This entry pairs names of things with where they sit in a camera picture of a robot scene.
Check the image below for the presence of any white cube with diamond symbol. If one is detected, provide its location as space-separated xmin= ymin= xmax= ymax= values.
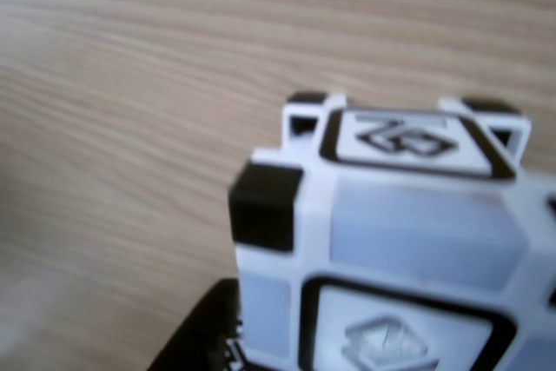
xmin=228 ymin=90 xmax=556 ymax=371

